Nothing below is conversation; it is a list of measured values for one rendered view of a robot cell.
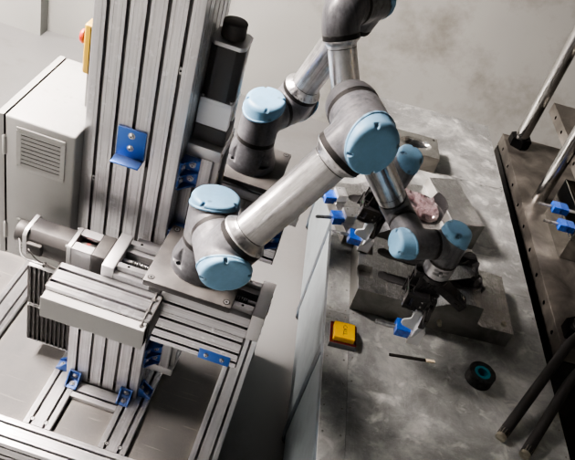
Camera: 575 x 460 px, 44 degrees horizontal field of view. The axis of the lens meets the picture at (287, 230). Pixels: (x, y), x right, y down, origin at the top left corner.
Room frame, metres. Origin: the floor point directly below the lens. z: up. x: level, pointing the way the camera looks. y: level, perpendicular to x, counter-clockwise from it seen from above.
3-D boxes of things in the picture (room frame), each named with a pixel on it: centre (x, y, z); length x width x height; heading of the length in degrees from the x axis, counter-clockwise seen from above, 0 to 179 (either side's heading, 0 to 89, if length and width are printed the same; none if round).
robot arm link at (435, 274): (1.40, -0.39, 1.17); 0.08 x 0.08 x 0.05
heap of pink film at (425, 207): (2.04, -0.36, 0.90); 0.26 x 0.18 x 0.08; 114
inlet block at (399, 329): (1.41, -0.37, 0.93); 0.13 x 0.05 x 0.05; 94
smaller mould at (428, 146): (2.50, -0.37, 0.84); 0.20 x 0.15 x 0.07; 96
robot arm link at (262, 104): (1.79, 0.17, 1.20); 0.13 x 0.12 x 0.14; 151
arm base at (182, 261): (1.28, 0.18, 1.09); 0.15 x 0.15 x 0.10
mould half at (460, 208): (2.05, -0.36, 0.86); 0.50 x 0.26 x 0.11; 114
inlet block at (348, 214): (1.89, -0.13, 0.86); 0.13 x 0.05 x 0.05; 114
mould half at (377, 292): (1.71, -0.48, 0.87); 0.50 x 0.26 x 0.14; 96
